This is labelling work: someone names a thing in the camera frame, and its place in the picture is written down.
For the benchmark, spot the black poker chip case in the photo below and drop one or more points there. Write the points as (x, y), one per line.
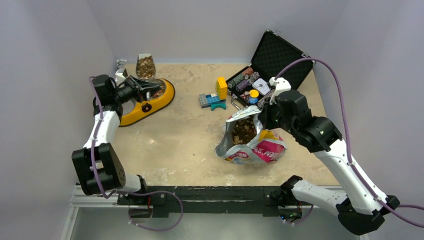
(272, 55)

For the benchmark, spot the silver metal scoop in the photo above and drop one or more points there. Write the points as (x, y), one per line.
(145, 66)

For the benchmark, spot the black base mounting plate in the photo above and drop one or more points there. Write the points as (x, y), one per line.
(267, 201)

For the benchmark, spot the white playing card deck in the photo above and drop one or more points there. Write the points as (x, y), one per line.
(261, 86)

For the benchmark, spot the yellow double pet bowl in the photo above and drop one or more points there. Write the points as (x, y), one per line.
(134, 111)

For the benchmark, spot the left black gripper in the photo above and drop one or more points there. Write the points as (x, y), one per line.
(137, 87)

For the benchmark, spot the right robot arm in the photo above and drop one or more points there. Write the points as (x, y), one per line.
(361, 206)

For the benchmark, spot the colourful pet food bag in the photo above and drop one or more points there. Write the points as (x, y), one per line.
(246, 141)

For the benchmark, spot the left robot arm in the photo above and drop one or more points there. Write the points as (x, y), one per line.
(98, 168)

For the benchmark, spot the blue grey toy brick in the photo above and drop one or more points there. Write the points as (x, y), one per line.
(206, 100)

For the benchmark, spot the yellow toy brick block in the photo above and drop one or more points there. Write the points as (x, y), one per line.
(221, 88)

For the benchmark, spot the teal arch toy piece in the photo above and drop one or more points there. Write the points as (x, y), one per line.
(218, 105)

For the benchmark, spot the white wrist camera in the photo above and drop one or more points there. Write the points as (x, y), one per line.
(121, 75)
(280, 85)

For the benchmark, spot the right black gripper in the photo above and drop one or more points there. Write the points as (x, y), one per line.
(264, 116)

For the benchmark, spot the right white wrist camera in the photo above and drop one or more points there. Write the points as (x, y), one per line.
(280, 85)

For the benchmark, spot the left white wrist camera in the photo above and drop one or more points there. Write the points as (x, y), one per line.
(121, 75)

